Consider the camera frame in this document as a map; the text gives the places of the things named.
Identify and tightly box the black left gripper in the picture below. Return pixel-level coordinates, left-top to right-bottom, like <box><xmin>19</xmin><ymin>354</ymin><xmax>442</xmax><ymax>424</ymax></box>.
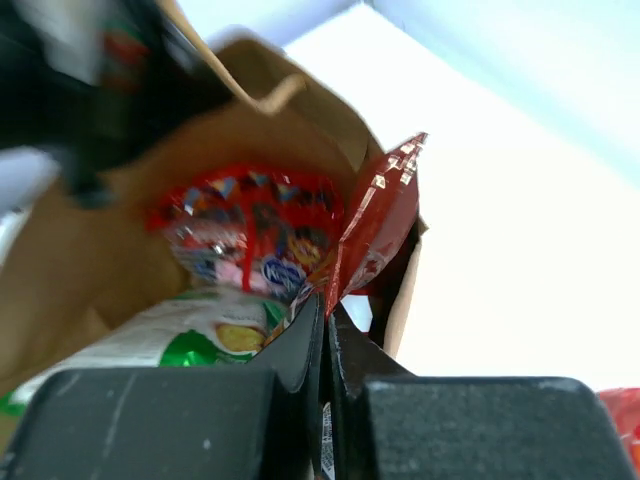
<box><xmin>1</xmin><ymin>1</ymin><xmax>230</xmax><ymax>208</ymax></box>

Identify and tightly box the brown paper bag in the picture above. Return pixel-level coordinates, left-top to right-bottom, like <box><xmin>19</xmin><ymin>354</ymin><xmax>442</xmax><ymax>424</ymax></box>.
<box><xmin>1</xmin><ymin>1</ymin><xmax>420</xmax><ymax>399</ymax></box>

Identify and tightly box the red snack bag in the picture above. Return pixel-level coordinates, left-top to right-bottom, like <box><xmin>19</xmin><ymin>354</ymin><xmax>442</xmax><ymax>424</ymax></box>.
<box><xmin>599</xmin><ymin>388</ymin><xmax>640</xmax><ymax>473</ymax></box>

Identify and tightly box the red candy assortment bag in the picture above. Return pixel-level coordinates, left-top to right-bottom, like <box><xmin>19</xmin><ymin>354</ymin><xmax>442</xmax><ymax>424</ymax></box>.
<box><xmin>146</xmin><ymin>165</ymin><xmax>344</xmax><ymax>302</ymax></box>

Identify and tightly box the green Chuba cassava bag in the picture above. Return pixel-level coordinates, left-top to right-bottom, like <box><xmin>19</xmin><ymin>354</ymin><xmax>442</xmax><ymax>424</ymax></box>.
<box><xmin>1</xmin><ymin>287</ymin><xmax>291</xmax><ymax>416</ymax></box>

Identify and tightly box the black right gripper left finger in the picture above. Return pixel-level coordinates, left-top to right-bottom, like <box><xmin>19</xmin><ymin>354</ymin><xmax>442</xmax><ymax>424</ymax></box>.
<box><xmin>1</xmin><ymin>294</ymin><xmax>325</xmax><ymax>480</ymax></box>

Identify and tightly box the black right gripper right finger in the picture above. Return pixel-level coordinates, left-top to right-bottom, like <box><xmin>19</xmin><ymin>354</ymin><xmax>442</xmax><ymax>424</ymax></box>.
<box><xmin>327</xmin><ymin>309</ymin><xmax>636</xmax><ymax>479</ymax></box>

